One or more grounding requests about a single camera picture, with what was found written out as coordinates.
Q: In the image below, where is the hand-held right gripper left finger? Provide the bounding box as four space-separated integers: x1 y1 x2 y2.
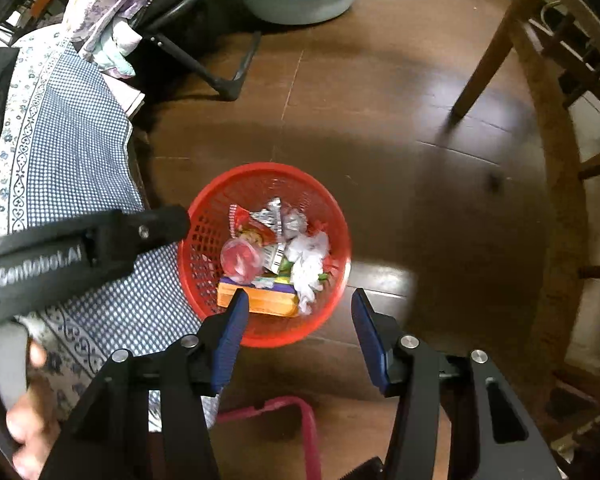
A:
40 287 251 480

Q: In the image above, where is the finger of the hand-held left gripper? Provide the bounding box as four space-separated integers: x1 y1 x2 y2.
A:
82 205 192 267

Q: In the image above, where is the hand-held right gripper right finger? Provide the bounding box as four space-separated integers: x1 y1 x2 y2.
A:
351 287 561 480

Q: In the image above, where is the orange yellow box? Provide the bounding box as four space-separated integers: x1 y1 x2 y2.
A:
217 280 301 317

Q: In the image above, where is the red plastic basket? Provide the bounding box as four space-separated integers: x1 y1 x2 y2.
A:
177 162 352 348

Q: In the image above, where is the red snack wrapper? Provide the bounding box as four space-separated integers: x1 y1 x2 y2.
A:
229 204 281 248

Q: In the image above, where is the white paper bag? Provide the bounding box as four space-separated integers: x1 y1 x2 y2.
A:
285 230 331 316

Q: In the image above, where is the silver foil wrapper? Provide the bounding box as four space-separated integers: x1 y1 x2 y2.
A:
252 197 308 238

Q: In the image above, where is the person's left hand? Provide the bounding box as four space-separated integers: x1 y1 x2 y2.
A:
5 341 62 478

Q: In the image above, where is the blue checkered bed sheet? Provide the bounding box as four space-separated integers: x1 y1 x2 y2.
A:
0 25 221 431

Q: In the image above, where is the black folding stool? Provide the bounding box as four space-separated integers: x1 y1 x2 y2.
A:
130 0 263 102

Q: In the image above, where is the mint and white folded cloth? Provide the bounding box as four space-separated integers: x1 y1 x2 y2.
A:
92 20 143 81

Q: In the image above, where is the light wooden chair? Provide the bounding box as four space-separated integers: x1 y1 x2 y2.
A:
450 0 600 461

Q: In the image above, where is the pink metal stool frame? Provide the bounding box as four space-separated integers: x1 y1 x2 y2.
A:
215 395 323 480

